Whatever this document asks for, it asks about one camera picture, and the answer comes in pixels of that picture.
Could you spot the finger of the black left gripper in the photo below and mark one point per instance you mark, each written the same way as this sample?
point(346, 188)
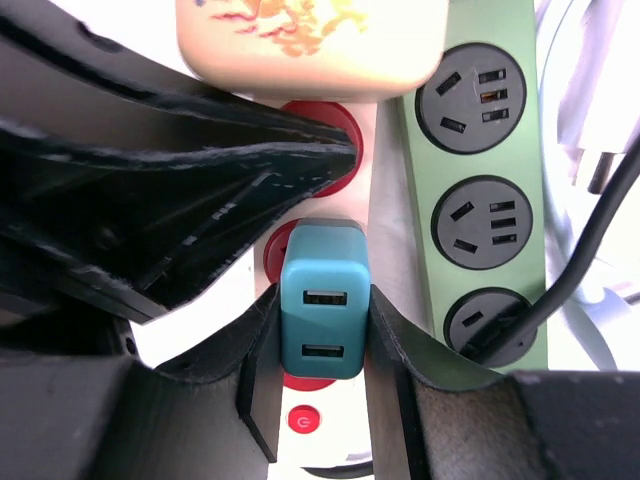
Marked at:
point(141, 233)
point(60, 81)

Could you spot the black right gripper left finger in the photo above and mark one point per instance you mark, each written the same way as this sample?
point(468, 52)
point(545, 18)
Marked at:
point(77, 403)

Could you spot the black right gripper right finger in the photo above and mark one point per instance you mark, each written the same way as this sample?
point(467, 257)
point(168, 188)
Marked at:
point(436, 415)

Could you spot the teal charger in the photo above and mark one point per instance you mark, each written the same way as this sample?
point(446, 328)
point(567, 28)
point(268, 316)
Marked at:
point(325, 288)

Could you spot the beige wooden cube adapter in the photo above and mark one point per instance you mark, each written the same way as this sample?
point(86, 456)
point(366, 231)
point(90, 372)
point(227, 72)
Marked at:
point(345, 51)

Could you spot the green power strip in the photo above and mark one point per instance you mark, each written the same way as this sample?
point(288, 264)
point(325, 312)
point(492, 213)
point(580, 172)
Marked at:
point(474, 170)

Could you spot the white Honor USB charger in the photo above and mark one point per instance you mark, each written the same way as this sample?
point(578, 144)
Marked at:
point(588, 69)

